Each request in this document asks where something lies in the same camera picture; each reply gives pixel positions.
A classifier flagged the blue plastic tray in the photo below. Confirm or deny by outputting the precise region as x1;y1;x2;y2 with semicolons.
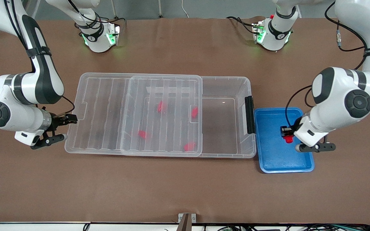
254;107;315;174

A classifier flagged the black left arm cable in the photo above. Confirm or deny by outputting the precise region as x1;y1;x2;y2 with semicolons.
324;1;368;52

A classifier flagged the black box latch handle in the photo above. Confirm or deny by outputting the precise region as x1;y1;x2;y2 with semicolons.
245;96;256;134

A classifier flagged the clear ribbed plastic lid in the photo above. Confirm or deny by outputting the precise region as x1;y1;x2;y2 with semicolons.
64;73;203;157

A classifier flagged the clear plastic storage box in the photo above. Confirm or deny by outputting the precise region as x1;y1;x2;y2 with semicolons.
121;76;257;158

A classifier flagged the metal table edge bracket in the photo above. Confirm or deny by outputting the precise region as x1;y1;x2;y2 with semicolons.
178;213;197;231

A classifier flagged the black cable on table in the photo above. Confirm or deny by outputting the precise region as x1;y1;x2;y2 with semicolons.
226;16;256;34

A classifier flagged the brown table cover sheet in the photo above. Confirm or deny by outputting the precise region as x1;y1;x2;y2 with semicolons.
0;18;370;224

